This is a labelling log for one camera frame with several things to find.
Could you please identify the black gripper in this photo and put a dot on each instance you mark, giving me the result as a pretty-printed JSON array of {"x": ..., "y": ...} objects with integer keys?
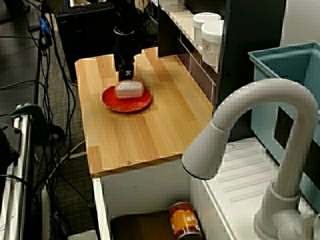
[{"x": 126, "y": 47}]

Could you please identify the salmon nigiri sushi toy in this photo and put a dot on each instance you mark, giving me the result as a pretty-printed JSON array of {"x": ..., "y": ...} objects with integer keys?
[{"x": 130, "y": 90}]

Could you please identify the red round plate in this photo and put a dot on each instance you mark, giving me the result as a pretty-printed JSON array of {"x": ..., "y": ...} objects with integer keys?
[{"x": 127, "y": 105}]

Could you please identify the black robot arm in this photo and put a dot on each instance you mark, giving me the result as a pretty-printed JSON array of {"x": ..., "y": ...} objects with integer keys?
[{"x": 126, "y": 12}]

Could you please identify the black computer tower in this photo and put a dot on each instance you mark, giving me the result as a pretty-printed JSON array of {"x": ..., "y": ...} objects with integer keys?
[{"x": 82, "y": 45}]

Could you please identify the white shelf with tile backsplash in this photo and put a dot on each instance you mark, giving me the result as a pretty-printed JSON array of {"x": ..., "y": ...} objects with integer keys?
[{"x": 185, "y": 22}]

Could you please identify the black keyboard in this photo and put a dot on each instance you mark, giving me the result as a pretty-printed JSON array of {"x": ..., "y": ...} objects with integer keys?
[{"x": 80, "y": 8}]

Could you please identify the white lidded jar printed label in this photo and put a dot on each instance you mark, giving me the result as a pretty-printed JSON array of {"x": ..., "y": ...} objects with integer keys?
[{"x": 212, "y": 45}]

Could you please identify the white lidded jar plain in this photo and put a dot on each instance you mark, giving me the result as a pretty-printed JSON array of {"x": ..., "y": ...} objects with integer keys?
[{"x": 203, "y": 22}]

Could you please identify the dark desk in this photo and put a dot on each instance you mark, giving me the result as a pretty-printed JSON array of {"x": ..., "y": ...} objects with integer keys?
[{"x": 15, "y": 62}]

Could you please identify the white toy sink unit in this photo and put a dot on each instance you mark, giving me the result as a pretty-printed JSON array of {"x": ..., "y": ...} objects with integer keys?
[{"x": 150, "y": 190}]

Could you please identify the dark grey upright panel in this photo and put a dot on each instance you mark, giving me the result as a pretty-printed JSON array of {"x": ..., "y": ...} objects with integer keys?
[{"x": 250, "y": 50}]

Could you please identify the white curved faucet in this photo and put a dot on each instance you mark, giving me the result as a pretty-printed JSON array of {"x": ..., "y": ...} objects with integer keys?
[{"x": 262, "y": 92}]

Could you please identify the teal plastic bin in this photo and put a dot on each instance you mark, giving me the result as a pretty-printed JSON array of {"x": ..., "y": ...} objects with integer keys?
[{"x": 262, "y": 125}]

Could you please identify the orange soup can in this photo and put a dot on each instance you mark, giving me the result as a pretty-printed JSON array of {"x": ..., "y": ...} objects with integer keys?
[{"x": 182, "y": 220}]

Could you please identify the black square sticker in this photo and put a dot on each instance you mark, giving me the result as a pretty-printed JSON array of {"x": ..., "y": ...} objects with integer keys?
[{"x": 283, "y": 127}]

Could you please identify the aluminium frame rail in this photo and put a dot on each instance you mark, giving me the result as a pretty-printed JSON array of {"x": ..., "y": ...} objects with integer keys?
[{"x": 20, "y": 150}]

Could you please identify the black bracket block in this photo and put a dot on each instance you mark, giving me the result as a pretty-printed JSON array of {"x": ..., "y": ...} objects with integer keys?
[{"x": 6, "y": 150}]

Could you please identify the black metal post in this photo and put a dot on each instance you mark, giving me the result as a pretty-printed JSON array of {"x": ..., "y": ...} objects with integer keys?
[{"x": 91, "y": 212}]

